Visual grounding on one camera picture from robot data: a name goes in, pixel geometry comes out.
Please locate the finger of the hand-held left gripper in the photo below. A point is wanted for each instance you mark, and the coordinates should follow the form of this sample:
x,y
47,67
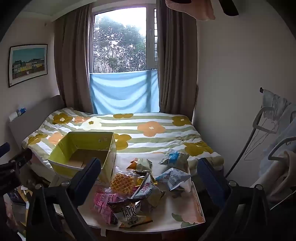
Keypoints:
x,y
4,148
20,158

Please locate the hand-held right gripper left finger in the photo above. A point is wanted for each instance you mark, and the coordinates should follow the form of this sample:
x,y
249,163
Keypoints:
x,y
90,171

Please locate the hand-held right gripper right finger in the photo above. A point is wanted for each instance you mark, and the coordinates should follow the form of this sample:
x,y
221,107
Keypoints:
x,y
208,176

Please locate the white and yellow cardboard box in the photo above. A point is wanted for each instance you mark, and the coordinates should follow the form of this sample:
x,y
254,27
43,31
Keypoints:
x,y
76,157

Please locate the waffle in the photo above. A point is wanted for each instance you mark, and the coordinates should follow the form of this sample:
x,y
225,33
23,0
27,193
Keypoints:
x,y
122,184

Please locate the blue white snack packet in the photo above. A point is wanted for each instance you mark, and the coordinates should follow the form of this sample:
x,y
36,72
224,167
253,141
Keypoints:
x,y
173,158
173,178

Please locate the small dark blue carton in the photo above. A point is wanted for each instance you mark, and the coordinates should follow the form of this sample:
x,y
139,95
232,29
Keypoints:
x,y
17,197

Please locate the white blue bottle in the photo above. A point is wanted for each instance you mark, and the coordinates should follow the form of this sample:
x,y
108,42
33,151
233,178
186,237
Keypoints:
x,y
17,114

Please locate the pink candy packet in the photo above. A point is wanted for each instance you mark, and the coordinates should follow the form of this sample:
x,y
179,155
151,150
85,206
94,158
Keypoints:
x,y
104,206

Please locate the grey headboard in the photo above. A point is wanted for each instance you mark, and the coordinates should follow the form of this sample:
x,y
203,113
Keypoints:
x,y
32,115

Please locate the brown white snack packet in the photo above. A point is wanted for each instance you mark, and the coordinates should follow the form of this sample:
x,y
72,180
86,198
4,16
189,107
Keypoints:
x,y
131,213

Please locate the grey green snack packet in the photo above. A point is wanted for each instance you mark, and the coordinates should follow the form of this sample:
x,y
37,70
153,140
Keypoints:
x,y
149,190

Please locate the floral striped blanket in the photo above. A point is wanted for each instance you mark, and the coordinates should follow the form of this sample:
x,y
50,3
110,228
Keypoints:
x,y
148,134

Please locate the beige garment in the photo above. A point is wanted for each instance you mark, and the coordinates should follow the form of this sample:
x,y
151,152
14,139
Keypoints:
x,y
279,176

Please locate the grey clothes hanger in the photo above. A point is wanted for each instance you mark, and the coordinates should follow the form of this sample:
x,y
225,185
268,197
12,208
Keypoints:
x,y
259,118

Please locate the light blue cloth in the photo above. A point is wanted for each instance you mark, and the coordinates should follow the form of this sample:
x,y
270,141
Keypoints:
x,y
122,92

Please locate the framed picture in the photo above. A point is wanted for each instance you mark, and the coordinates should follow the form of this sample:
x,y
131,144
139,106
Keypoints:
x,y
27,64

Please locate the light blue garment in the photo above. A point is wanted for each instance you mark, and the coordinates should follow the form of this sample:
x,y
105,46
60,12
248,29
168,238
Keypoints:
x,y
289,129

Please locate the grey blue hanging cloth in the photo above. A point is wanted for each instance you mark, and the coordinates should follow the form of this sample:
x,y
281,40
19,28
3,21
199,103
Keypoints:
x,y
271,102

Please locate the brown curtain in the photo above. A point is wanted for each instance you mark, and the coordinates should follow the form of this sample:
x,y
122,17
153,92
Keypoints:
x,y
178,69
71,64

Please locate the window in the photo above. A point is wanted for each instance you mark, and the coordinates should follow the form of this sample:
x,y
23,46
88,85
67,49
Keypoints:
x,y
120,41

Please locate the pink towel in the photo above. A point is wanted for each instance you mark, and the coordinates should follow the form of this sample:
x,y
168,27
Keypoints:
x,y
203,10

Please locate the black object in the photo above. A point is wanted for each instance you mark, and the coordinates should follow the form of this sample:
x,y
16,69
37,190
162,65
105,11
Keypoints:
x,y
229,8

